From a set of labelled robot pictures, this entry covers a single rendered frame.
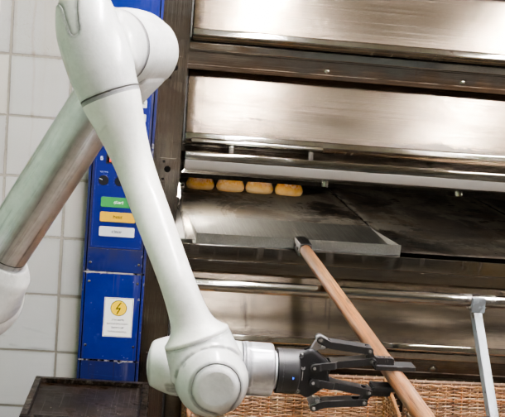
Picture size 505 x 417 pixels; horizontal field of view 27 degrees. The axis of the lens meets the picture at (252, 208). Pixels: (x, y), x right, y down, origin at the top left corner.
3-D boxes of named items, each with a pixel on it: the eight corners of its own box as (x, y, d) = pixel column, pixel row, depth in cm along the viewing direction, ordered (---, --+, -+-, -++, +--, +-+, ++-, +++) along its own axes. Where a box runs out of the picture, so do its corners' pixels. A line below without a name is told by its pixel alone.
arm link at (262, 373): (235, 385, 178) (270, 386, 179) (240, 404, 169) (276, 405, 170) (240, 333, 177) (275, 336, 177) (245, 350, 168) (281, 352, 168)
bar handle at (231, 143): (189, 160, 256) (189, 160, 258) (321, 170, 260) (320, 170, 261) (191, 136, 256) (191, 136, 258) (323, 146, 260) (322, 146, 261)
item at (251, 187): (246, 194, 364) (247, 178, 364) (243, 190, 371) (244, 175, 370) (274, 195, 366) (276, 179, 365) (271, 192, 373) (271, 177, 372)
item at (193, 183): (186, 189, 362) (187, 174, 362) (185, 186, 369) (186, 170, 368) (214, 191, 364) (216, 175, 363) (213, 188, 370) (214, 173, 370)
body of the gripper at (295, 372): (273, 338, 177) (327, 342, 178) (268, 386, 178) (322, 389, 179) (279, 352, 169) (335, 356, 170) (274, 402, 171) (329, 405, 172)
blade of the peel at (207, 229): (400, 255, 278) (401, 245, 278) (195, 242, 271) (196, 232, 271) (369, 227, 313) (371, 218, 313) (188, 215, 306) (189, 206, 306)
